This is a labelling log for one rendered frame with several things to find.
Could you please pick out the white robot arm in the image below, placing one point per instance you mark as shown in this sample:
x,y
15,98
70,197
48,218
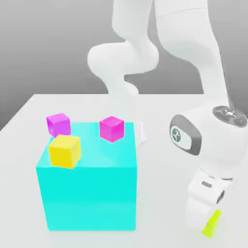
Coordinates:
x,y
186,48

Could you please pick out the large cyan box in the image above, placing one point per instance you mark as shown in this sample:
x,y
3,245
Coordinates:
x,y
89,193

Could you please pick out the small purple cube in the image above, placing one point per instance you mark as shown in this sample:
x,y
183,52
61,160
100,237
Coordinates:
x,y
58,124

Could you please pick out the small lime yellow cube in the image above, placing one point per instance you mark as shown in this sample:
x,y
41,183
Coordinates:
x,y
212,224

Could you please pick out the small magenta cube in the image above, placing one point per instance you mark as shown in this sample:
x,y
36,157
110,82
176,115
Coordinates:
x,y
111,129

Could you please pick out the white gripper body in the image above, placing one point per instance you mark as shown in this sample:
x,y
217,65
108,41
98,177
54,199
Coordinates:
x,y
197,215

